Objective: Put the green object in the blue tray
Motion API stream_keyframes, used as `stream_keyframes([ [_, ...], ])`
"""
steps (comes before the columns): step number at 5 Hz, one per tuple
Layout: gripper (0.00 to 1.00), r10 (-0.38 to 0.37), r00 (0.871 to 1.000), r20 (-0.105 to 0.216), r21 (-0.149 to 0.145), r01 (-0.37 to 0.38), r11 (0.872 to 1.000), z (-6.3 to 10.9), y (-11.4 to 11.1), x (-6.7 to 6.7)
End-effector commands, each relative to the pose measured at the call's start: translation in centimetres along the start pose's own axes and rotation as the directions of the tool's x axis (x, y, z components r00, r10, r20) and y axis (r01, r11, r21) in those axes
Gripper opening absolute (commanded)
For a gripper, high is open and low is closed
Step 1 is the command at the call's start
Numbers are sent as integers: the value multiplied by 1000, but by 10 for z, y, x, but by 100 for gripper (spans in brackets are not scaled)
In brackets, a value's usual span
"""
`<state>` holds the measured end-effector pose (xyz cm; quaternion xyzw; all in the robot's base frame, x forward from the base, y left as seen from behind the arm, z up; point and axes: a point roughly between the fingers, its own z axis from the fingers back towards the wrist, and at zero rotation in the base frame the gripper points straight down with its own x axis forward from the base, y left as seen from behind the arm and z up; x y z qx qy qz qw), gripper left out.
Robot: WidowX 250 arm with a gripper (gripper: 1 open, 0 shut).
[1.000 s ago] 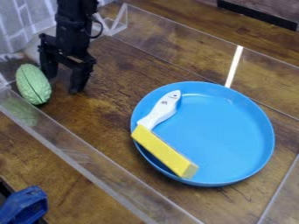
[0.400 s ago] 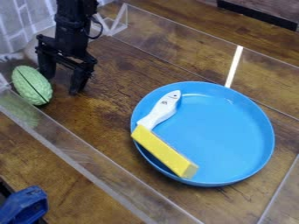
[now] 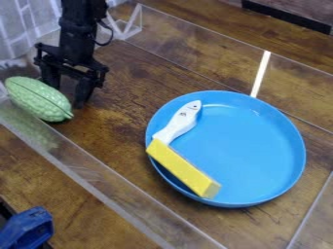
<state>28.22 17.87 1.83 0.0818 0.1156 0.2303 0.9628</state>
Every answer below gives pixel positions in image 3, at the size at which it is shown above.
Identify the blue round tray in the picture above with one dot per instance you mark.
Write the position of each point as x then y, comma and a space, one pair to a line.
243, 143

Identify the yellow rectangular block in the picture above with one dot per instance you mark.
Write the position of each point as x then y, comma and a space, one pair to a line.
194, 178

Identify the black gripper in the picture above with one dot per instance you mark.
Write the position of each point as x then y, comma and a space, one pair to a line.
72, 59

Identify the green bumpy bitter gourd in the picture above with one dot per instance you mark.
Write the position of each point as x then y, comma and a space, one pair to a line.
38, 99

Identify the white toy fish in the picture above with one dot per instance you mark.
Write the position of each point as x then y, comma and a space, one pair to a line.
181, 121

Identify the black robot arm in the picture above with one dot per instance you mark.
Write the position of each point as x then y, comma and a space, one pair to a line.
83, 11

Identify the grey checkered cloth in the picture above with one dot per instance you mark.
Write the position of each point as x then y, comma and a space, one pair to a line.
25, 21

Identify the clear acrylic enclosure wall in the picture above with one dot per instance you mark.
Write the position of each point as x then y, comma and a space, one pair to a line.
84, 169

